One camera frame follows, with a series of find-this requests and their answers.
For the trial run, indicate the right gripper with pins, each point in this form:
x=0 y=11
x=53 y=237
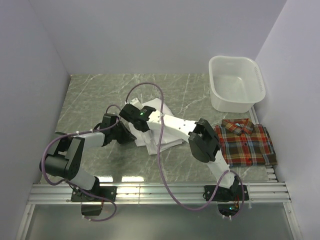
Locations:
x=145 y=130

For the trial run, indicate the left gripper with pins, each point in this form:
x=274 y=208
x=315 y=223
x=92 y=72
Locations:
x=127 y=136

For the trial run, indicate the white long sleeve shirt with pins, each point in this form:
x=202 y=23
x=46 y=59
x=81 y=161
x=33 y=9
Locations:
x=151 y=139

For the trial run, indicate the plaid shirt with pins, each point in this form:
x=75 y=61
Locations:
x=245 y=144

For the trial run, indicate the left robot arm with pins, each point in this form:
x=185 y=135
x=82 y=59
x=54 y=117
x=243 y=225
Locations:
x=61 y=161

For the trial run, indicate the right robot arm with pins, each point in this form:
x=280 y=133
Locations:
x=203 y=140

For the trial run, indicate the white plastic basin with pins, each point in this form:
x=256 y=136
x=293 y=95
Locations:
x=236 y=83

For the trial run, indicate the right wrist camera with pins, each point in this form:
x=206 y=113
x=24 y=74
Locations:
x=135 y=102

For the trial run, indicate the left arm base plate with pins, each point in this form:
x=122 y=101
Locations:
x=103 y=193

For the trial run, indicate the aluminium mounting rail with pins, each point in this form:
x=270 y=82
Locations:
x=156 y=193

